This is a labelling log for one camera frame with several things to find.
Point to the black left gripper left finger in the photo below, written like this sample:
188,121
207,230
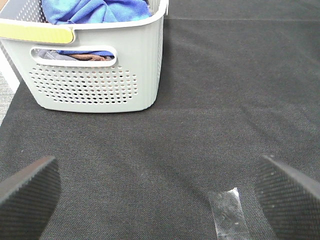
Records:
28,199

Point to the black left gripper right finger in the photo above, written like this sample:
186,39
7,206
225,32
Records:
290,200

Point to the blue microfibre towel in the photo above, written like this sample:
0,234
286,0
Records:
60,12

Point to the clear tape strip centre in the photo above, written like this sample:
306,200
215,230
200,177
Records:
228,215

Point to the grey cloth in basket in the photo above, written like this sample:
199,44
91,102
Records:
54,55

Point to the grey perforated plastic basket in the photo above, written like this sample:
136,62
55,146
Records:
129,82

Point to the brown cloth in basket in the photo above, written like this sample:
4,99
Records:
91,57

